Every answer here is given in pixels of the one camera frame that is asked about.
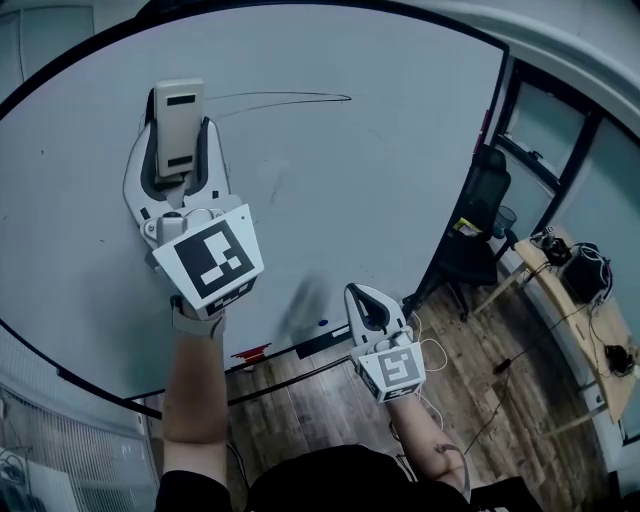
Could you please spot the black-framed whiteboard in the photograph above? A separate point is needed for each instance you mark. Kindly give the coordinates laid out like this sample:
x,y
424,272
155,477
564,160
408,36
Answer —
x,y
350,200

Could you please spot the person's left forearm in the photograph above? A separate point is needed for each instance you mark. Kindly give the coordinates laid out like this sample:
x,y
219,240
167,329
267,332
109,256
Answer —
x,y
195,400

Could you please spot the person's black shirt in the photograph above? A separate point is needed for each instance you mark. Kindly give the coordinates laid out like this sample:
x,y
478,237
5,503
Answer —
x,y
325,480

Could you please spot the glass partition with blinds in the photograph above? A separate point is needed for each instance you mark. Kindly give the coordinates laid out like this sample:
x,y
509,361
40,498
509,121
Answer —
x,y
75,450

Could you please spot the red tray item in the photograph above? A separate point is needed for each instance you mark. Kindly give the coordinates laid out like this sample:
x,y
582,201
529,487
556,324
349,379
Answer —
x,y
250,354

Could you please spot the person's right forearm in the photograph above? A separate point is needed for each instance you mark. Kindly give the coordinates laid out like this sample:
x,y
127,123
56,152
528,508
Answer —
x,y
420,435

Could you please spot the wooden table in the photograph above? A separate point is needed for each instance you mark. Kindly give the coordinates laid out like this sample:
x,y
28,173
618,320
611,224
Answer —
x,y
575,325

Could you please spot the teal bin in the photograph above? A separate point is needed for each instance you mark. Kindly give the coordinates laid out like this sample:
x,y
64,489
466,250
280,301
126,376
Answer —
x,y
506,220

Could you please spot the yellow packet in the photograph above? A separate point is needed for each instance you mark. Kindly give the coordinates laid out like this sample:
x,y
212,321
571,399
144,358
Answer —
x,y
467,226

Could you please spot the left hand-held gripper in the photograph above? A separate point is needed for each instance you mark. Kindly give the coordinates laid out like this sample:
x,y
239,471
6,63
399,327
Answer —
x,y
210,260

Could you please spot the black office chair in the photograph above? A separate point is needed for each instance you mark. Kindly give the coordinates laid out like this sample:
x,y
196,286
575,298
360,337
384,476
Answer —
x,y
475,250

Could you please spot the beige wristband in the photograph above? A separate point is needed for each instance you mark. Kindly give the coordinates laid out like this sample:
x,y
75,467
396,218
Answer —
x,y
197,325

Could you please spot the white whiteboard eraser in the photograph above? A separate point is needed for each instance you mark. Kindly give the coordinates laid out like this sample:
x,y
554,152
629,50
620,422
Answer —
x,y
177,130

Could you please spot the black window frame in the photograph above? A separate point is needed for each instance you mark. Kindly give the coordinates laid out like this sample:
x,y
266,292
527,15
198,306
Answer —
x,y
575,157

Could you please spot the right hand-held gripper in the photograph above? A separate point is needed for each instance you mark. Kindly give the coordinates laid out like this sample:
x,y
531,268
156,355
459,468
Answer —
x,y
395,370

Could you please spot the small black gadget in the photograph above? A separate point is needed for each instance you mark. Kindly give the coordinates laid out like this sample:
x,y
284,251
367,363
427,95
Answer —
x,y
552,247

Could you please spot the red strip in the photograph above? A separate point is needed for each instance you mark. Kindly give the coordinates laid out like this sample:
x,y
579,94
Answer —
x,y
482,132

